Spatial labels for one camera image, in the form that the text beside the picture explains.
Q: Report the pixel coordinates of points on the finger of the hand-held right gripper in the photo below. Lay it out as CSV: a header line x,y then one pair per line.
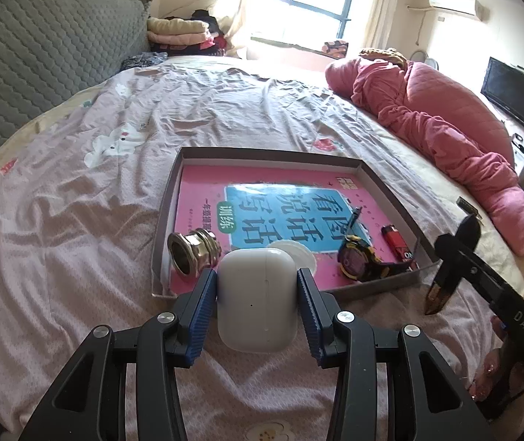
x,y
501,294

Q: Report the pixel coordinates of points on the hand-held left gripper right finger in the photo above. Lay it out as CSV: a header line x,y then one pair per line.
x,y
308,317

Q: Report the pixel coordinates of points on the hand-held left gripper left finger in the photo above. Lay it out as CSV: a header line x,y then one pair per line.
x,y
202,317

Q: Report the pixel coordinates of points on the white earbuds case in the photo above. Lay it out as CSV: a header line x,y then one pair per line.
x,y
257,298

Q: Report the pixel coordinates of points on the white round plastic lid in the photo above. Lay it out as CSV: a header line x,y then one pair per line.
x,y
305,257

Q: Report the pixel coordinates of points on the black digital wrist watch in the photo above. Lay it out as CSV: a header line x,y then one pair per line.
x,y
356,259

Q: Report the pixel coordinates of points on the shallow brown cardboard box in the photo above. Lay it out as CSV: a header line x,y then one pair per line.
x,y
266,156

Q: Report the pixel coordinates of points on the person's right hand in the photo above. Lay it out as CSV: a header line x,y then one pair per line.
x,y
484,372

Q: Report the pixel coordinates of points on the brass pipe fitting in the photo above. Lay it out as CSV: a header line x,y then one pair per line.
x,y
193,253

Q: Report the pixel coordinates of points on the small dark rectangular object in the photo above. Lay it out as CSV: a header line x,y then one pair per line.
x,y
467,206

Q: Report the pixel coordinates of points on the red lighter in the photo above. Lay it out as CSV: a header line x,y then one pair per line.
x,y
397,243

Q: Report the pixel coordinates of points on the pink exercise book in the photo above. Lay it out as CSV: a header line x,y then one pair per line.
x,y
206,193

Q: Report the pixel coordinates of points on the pink rabbit print bed sheet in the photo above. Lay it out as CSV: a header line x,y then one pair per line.
x,y
82,239

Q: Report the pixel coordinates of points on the pink quilt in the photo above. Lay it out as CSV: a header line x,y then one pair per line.
x,y
432,119

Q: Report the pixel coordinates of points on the black flat television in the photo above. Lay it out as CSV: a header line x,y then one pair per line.
x,y
512,94

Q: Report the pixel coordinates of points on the standing fan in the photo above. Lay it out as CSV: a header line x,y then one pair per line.
x,y
425,60

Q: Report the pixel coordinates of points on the dark patterned cloth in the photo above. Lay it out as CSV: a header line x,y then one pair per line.
x,y
144,60

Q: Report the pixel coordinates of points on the yellow knitted cloth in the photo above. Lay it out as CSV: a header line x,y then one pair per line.
x,y
383,55

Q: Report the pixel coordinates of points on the patterned dark bag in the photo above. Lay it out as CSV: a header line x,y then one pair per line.
x,y
336,47

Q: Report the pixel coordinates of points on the pile of folded clothes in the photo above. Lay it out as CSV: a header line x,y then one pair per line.
x,y
179,32

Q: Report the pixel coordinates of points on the white air conditioner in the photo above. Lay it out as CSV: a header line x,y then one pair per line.
x,y
455,5

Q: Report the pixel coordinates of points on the grey quilted headboard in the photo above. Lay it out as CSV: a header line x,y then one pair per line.
x,y
46,50

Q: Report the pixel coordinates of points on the cream curtain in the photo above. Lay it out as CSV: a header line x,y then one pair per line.
x,y
383,4
239,9

